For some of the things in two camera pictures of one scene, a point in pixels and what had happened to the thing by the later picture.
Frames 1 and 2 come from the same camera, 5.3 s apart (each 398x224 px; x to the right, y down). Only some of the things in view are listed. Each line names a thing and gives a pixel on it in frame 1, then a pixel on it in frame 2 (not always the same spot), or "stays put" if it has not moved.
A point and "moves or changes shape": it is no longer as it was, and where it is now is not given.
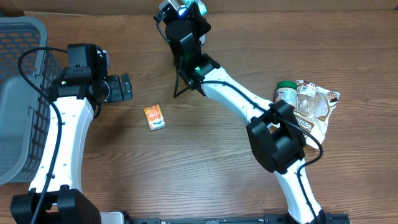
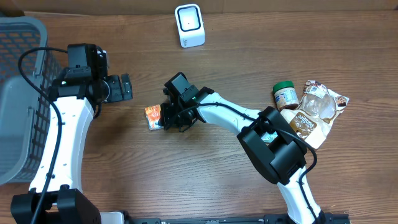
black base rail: [328, 218] stays put
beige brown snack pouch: [314, 106] moves or changes shape
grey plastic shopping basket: [25, 114] stays put
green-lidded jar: [287, 91] stays put
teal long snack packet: [200, 4] moves or changes shape
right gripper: [194, 18] -> [168, 120]
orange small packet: [155, 117] stays put
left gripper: [115, 81] stays put
